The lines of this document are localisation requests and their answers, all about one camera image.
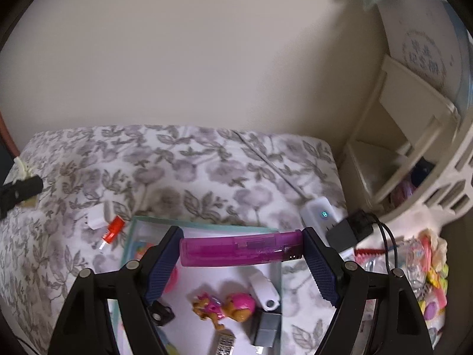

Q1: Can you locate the clear plastic bag of toys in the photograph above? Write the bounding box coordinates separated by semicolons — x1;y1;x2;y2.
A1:
355;229;449;341

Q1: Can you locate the pink round pup toy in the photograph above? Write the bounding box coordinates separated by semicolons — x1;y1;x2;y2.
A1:
226;292;256;323

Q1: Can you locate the white flash drive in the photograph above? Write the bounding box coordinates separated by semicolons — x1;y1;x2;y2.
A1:
247;272;280;311

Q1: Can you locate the reddish brown wooden edge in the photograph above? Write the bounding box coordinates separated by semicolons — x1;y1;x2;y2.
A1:
0;113;21;159

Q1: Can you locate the white plug charger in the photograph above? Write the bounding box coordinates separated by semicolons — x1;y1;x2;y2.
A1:
83;201;115;230

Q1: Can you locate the colourful toy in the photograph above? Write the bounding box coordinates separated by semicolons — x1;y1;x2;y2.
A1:
135;242;156;261

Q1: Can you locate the white printed box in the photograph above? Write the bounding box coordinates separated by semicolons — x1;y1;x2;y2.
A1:
377;0;473;108

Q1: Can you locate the floral bed blanket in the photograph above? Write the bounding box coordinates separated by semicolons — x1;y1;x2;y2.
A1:
0;125;370;355

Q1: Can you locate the gold black patterned lighter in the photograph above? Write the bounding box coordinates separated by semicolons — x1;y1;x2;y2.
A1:
214;331;236;355

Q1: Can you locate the red small usb stick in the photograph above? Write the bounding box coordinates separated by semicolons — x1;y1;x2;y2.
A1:
101;215;124;254

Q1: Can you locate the white power bank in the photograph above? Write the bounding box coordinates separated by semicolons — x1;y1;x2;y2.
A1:
300;196;348;241

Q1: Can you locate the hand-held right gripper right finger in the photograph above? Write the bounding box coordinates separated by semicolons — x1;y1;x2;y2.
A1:
302;227;434;355

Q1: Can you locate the purple translucent usb stick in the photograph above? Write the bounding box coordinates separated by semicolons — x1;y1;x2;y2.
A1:
180;230;304;267

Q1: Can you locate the black cable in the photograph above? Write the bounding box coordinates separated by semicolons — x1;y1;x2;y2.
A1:
373;221;400;271

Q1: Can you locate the black power adapter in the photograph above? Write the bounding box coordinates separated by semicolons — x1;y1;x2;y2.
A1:
325;209;375;252

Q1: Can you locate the cream plastic storage basket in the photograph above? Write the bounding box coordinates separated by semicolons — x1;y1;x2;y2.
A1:
340;55;473;226

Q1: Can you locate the pink yellow pup toy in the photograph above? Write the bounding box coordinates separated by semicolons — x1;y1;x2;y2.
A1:
192;292;227;330

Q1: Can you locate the teal rimmed white box tray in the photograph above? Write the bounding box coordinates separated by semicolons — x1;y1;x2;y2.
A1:
118;215;283;355

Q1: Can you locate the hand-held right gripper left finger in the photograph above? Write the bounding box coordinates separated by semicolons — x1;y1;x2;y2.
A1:
48;225;184;355

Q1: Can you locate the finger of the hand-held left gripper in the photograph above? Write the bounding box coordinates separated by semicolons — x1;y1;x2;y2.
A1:
0;175;44;220

